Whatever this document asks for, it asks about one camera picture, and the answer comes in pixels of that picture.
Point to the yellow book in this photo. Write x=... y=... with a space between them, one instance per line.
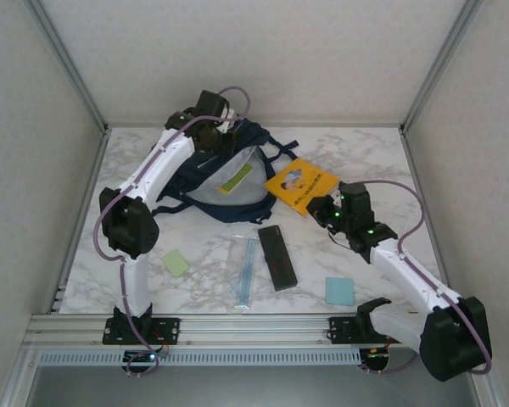
x=297 y=182

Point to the green notebook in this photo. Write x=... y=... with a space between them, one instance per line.
x=236 y=178

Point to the black pencil case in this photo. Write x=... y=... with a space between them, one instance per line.
x=277 y=258

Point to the navy blue backpack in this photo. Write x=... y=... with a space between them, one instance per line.
x=237 y=210

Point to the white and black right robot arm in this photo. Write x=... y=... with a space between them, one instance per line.
x=407 y=271

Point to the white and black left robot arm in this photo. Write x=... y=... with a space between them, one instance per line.
x=165 y=161

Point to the light blue sticky note pad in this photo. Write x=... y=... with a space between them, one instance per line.
x=339 y=291

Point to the green sticky note pad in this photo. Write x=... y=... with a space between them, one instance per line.
x=176 y=263

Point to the aluminium side table rail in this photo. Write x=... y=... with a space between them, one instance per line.
x=96 y=169
x=415 y=169

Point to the aluminium back frame bar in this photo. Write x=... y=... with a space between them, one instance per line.
x=322 y=125

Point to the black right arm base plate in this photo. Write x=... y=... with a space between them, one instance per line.
x=339 y=328

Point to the aluminium mounting rail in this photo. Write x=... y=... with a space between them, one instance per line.
x=254 y=330

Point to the aluminium frame post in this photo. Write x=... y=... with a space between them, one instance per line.
x=439 y=63
x=70 y=63

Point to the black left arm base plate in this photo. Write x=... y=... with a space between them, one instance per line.
x=169 y=328

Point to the aluminium lower frame leg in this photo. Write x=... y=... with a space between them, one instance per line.
x=21 y=377
x=488 y=381

